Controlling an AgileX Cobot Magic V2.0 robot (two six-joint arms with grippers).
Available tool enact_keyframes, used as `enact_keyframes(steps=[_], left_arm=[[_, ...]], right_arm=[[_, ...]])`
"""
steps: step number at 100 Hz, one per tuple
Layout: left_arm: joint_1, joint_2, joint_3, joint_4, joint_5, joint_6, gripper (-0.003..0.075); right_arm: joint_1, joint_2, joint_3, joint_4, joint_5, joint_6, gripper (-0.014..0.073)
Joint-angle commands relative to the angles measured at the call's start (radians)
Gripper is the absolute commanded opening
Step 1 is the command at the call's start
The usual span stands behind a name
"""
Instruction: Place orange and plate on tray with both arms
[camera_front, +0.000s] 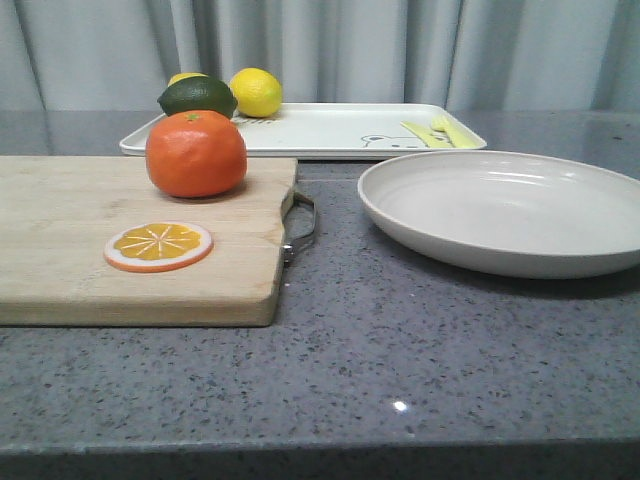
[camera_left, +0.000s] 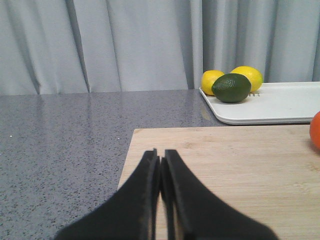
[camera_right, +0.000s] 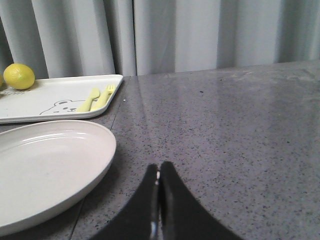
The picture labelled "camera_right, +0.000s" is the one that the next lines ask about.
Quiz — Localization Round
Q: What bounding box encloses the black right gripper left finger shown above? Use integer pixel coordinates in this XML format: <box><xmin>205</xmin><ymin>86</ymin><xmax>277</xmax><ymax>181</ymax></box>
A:
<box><xmin>91</xmin><ymin>164</ymin><xmax>160</xmax><ymax>240</ymax></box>

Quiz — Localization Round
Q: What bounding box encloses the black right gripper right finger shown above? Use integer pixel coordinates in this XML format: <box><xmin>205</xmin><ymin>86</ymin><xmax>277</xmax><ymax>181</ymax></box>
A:
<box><xmin>160</xmin><ymin>161</ymin><xmax>241</xmax><ymax>240</ymax></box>

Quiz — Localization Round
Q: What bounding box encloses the beige round plate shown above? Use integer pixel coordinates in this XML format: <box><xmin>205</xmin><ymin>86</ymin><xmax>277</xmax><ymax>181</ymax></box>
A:
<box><xmin>0</xmin><ymin>120</ymin><xmax>117</xmax><ymax>236</ymax></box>

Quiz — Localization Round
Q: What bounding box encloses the white rectangular bear tray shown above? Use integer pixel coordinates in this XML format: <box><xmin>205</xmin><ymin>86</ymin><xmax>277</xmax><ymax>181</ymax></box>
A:
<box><xmin>0</xmin><ymin>74</ymin><xmax>123</xmax><ymax>124</ymax></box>

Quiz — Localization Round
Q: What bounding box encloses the yellow-green plastic fork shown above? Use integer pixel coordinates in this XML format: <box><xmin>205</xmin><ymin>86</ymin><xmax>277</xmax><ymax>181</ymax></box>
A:
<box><xmin>90</xmin><ymin>84</ymin><xmax>116</xmax><ymax>111</ymax></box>

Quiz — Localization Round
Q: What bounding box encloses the yellow lemon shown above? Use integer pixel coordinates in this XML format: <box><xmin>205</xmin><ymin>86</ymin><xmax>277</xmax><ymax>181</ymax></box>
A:
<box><xmin>3</xmin><ymin>63</ymin><xmax>36</xmax><ymax>90</ymax></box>

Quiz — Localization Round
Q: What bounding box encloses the grey pleated curtain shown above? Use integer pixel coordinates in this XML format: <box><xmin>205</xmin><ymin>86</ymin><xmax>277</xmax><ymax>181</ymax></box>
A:
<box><xmin>0</xmin><ymin>0</ymin><xmax>320</xmax><ymax>79</ymax></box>

